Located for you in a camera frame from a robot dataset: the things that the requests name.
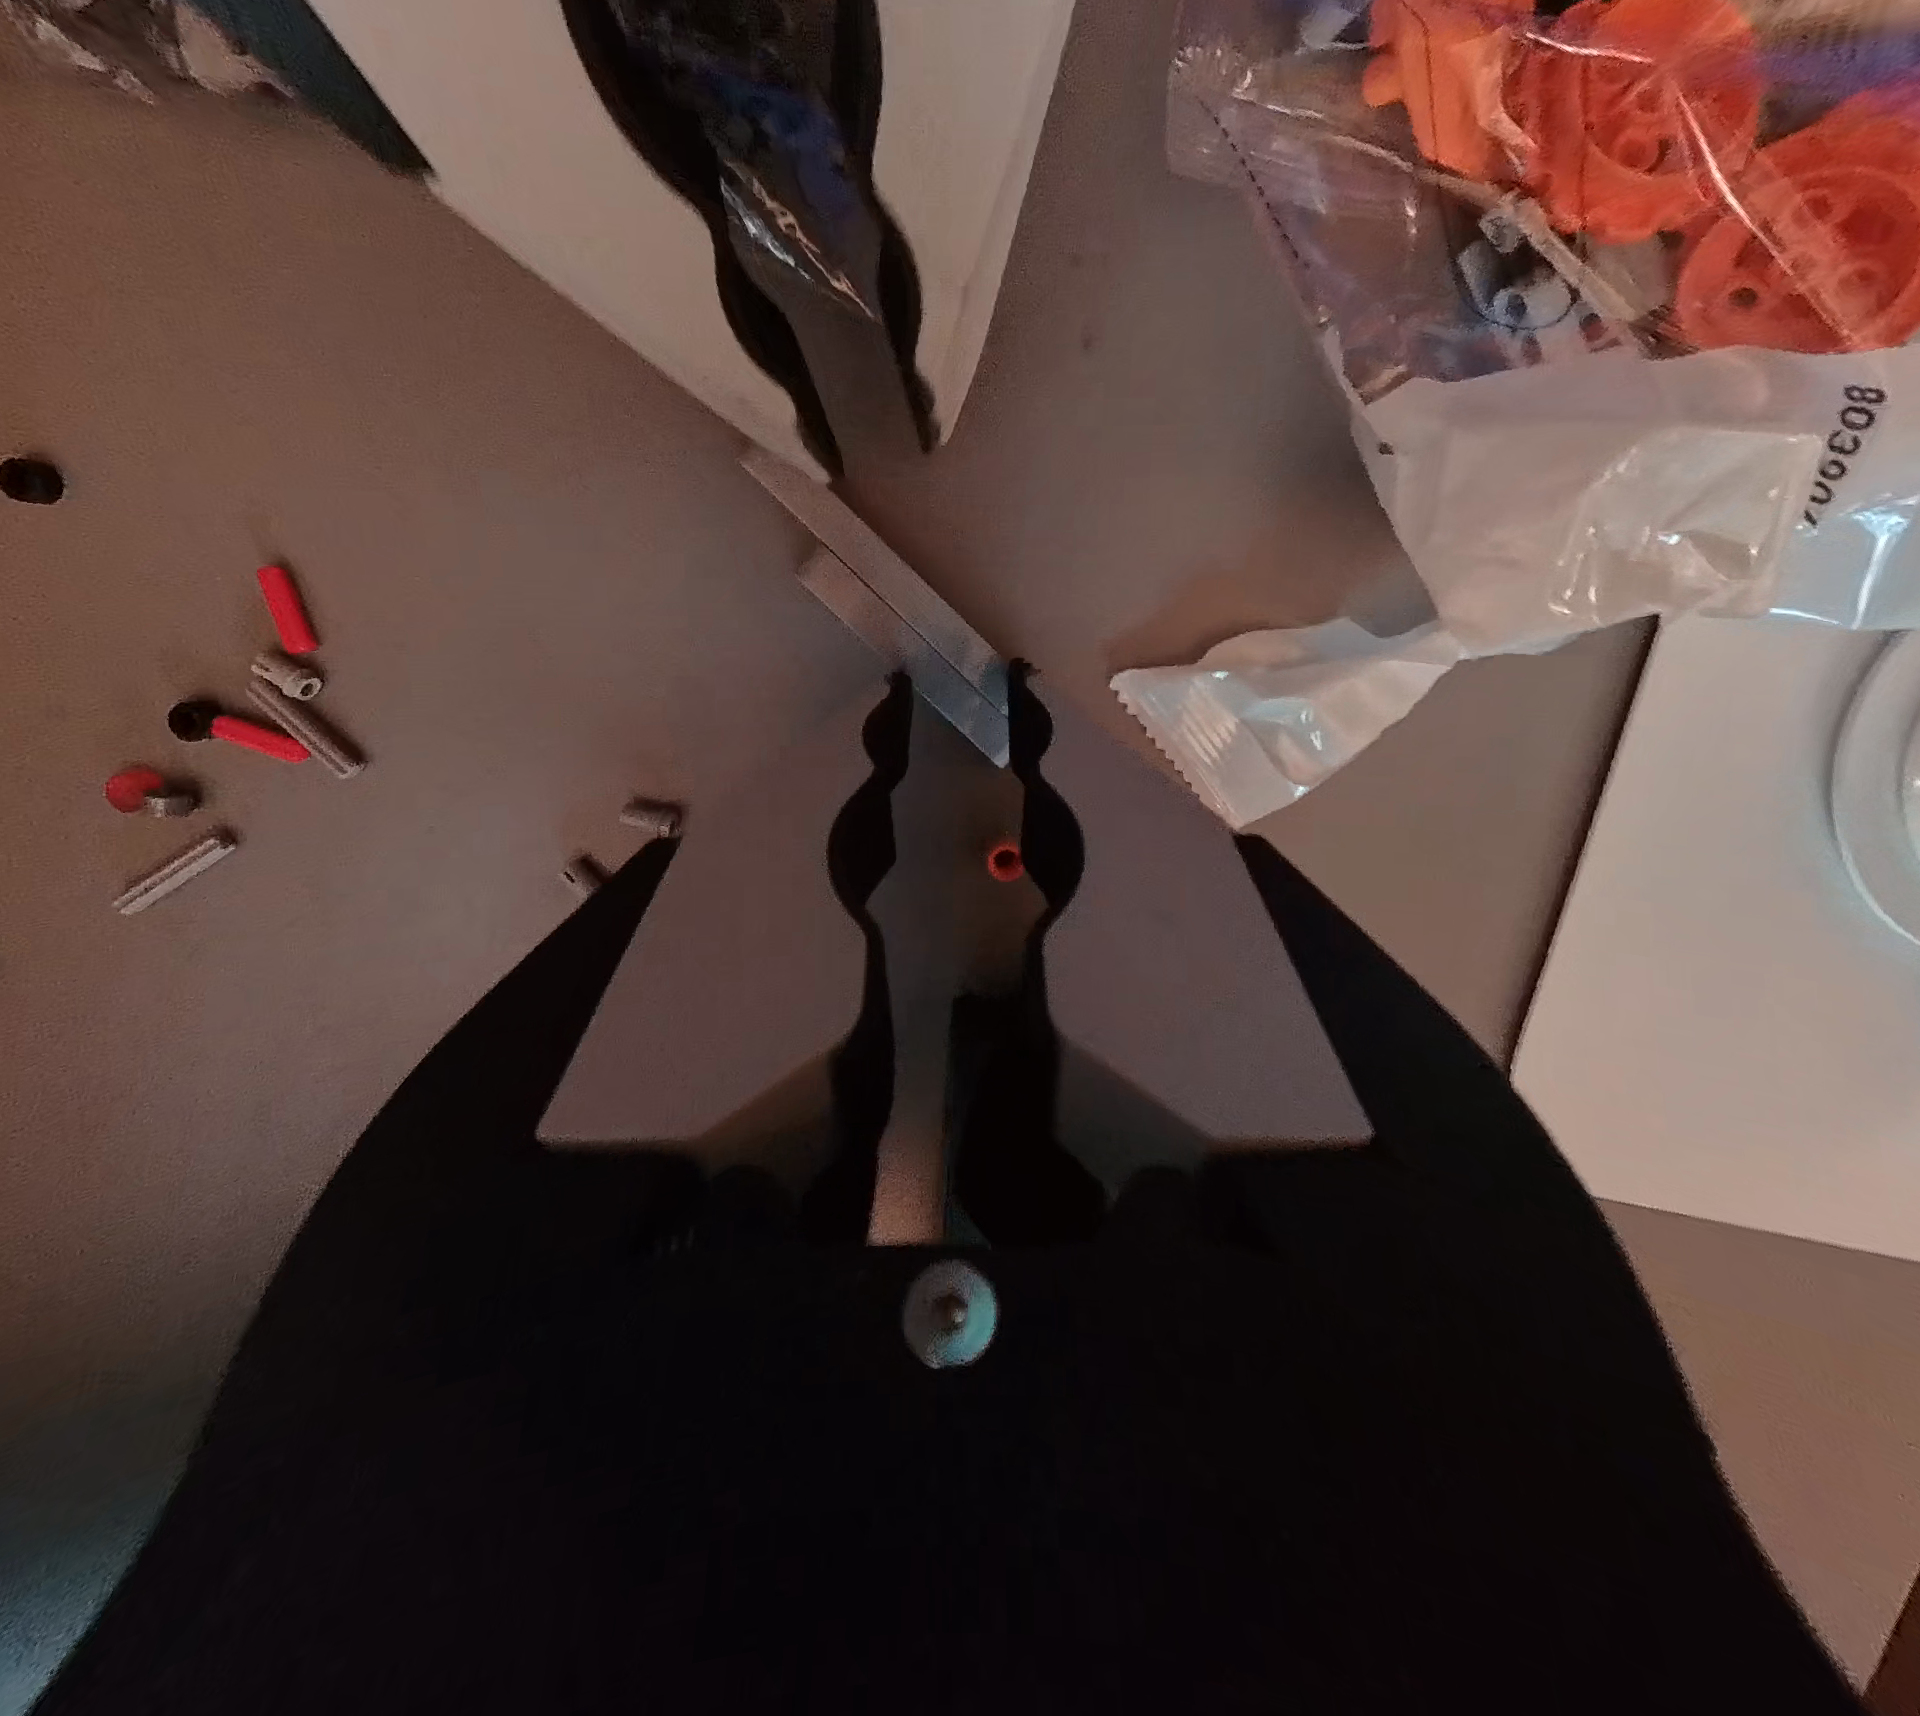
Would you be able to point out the grey ribbed pin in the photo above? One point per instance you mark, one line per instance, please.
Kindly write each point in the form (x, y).
(315, 734)

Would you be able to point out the grey axle rod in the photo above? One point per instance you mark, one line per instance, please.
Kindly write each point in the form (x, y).
(178, 875)

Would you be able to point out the red plastic pin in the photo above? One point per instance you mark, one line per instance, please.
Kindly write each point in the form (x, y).
(260, 736)
(286, 607)

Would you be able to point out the red round stud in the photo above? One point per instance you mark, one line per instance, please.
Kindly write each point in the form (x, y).
(129, 787)

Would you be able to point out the clear bag of orange gears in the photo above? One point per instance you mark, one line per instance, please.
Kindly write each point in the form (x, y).
(1653, 94)

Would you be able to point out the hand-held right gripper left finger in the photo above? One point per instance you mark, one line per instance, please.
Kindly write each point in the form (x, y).
(707, 994)

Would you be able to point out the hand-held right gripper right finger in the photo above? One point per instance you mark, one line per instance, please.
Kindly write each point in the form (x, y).
(1201, 994)

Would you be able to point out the small grey bush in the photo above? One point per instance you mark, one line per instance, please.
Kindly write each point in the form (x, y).
(286, 674)

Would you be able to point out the grey plastic beam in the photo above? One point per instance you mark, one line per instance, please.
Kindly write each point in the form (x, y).
(900, 649)
(837, 544)

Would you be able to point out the small black bush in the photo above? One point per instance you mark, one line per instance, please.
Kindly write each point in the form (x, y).
(188, 722)

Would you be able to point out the small black nut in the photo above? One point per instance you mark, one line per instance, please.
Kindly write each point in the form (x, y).
(28, 477)

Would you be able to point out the white metal stand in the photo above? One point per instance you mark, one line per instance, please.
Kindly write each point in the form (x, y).
(1727, 994)

